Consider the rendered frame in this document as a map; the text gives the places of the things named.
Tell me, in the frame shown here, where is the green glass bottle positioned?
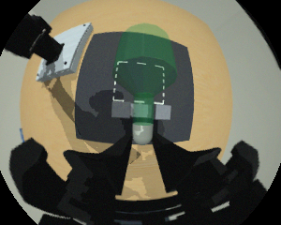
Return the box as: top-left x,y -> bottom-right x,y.
111,22 -> 178,145

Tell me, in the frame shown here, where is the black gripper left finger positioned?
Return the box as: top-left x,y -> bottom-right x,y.
63,130 -> 133,196

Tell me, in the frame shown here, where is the dark grey mat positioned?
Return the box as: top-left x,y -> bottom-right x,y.
74,31 -> 194,143

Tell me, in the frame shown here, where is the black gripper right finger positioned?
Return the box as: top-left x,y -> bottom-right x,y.
152,131 -> 222,194

